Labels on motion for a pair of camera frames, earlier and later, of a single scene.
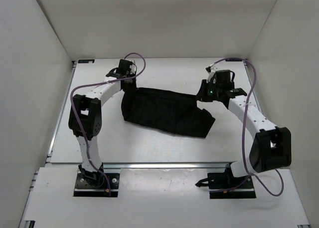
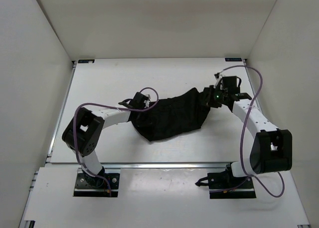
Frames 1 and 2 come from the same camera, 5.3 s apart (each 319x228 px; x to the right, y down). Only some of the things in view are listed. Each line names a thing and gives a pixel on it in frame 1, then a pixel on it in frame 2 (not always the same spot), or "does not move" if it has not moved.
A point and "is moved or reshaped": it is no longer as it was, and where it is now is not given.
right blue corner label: x=233 y=59 does not move
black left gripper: x=131 y=89 to x=145 y=107
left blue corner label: x=85 y=61 does not move
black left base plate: x=96 y=184 does not move
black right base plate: x=225 y=185 does not move
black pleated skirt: x=167 y=111 is moved or reshaped
